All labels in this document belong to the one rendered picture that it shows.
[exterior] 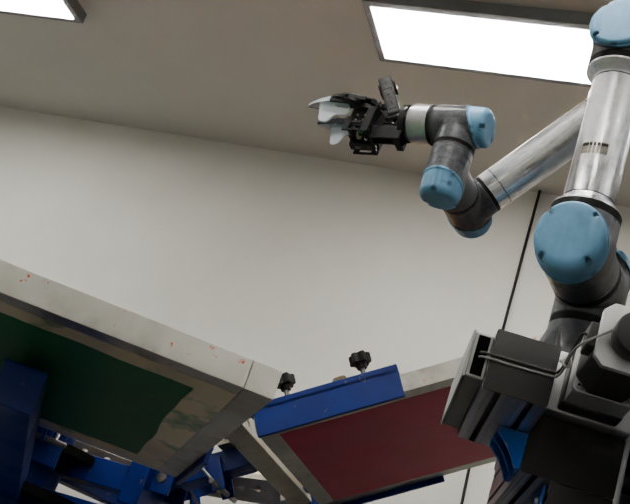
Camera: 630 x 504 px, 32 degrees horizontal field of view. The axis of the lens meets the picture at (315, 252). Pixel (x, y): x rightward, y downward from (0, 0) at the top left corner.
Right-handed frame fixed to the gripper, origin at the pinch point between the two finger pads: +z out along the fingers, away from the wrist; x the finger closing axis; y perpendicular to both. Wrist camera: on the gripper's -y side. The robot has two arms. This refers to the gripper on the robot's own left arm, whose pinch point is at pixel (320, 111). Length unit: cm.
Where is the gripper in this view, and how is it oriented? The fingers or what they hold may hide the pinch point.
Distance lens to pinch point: 216.9
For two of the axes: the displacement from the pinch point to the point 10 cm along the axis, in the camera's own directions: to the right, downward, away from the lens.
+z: -8.7, -1.0, 4.8
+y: -3.6, 8.0, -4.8
